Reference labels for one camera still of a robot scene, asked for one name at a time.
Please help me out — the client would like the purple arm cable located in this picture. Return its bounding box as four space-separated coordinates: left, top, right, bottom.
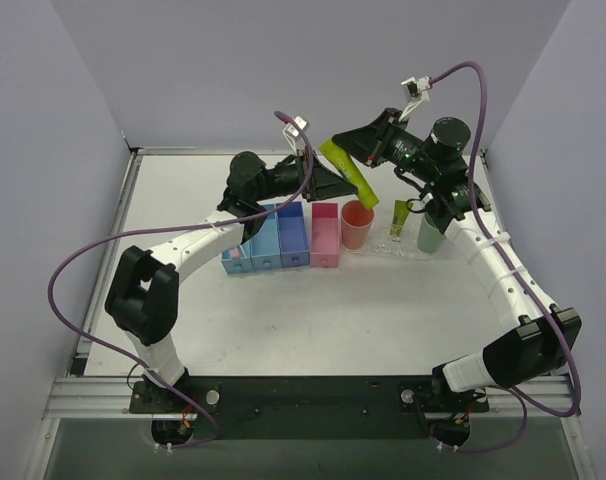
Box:
430 60 583 454
46 109 316 449

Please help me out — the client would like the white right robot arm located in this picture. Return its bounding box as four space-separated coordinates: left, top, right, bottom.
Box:
332 109 582 393

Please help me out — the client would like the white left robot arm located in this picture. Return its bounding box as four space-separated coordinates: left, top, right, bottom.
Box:
105 151 358 412

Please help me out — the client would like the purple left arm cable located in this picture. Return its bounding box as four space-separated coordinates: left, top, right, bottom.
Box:
46 109 316 449

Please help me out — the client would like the orange plastic cup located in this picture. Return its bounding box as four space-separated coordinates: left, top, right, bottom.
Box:
340 200 374 250

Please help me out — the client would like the pink drawer box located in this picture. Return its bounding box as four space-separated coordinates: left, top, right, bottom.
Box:
310 202 340 268

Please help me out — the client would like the clear textured oval tray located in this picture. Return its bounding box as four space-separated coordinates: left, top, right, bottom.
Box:
350 206 458 261

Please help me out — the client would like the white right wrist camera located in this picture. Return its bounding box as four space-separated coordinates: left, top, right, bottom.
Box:
399 76 432 123

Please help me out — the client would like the purple drawer box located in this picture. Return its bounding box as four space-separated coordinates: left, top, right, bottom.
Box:
276 202 310 268

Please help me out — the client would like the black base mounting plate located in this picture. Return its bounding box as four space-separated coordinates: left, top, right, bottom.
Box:
129 375 489 440

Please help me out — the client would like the green plastic cup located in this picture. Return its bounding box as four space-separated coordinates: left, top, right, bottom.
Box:
416 214 444 255

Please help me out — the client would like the aluminium frame rail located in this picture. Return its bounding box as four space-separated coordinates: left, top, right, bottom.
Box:
42 371 582 426

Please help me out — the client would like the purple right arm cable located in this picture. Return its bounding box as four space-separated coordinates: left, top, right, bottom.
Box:
430 60 583 454

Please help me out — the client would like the yellow green toothpaste tube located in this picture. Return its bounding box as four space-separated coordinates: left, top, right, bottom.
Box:
389 200 412 242
319 139 379 210

